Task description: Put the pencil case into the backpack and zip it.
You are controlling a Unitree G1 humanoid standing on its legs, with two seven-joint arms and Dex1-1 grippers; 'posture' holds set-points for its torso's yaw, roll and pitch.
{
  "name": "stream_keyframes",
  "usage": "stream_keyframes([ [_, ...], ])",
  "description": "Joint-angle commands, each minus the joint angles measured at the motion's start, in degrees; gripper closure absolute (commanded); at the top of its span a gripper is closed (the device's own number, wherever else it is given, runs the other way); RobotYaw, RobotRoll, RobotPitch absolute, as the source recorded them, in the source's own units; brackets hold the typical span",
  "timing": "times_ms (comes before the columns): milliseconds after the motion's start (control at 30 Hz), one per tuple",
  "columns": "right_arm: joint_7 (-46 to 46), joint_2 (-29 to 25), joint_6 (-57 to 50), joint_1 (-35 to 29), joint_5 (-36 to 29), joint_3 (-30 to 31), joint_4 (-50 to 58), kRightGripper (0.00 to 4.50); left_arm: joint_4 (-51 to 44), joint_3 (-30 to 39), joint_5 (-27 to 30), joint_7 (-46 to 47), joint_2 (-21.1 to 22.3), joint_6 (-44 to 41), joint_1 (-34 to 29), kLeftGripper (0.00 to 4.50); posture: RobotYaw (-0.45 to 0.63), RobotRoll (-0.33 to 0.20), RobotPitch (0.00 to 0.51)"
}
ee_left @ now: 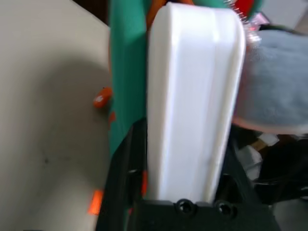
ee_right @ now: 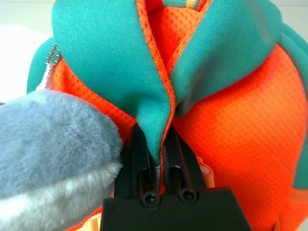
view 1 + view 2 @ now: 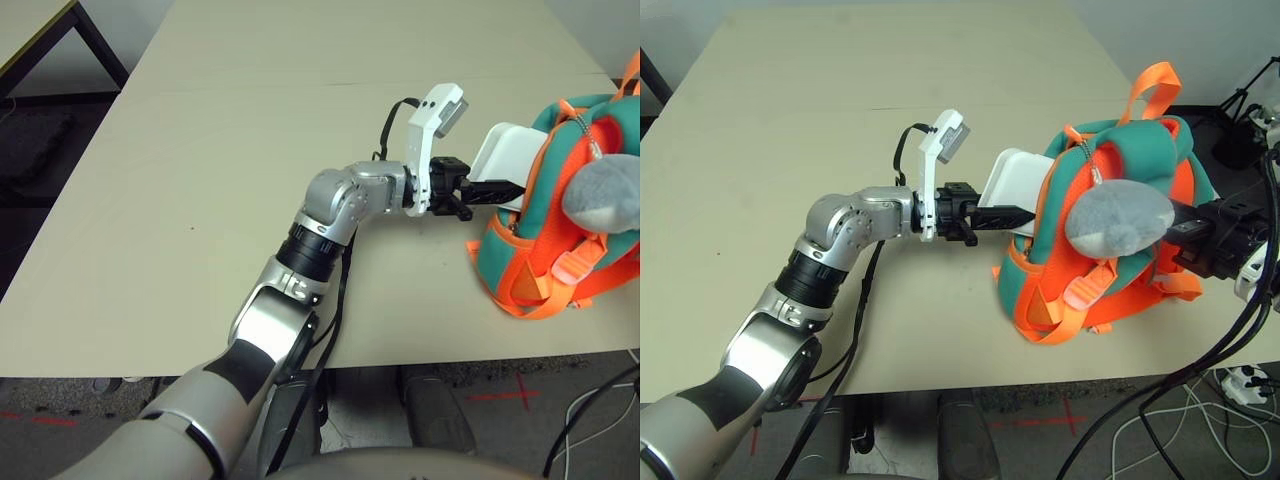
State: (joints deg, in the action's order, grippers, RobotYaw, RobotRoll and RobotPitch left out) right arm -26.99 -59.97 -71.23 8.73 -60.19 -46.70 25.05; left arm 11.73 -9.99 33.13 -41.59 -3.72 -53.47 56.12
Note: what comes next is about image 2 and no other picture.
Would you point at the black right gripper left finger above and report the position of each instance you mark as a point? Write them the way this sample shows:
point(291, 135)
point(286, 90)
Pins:
point(134, 163)

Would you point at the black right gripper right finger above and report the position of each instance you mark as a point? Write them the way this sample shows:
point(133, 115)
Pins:
point(183, 168)

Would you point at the grey white plush toy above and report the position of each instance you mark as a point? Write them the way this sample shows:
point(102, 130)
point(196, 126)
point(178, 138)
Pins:
point(53, 149)

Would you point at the orange and teal backpack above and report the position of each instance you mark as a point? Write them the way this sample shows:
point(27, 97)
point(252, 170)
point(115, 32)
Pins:
point(240, 134)

